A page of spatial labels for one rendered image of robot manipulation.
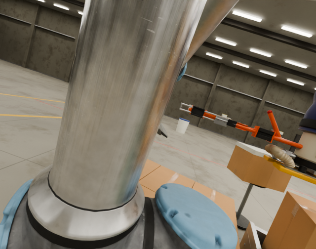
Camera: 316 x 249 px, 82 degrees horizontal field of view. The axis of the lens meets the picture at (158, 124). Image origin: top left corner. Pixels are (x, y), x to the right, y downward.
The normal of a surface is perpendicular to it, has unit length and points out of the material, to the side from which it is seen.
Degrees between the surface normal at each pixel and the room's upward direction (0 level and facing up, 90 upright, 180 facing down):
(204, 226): 5
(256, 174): 90
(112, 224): 54
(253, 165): 90
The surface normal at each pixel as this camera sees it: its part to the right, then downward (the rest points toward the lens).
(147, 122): 0.62, 0.44
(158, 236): 0.38, -0.64
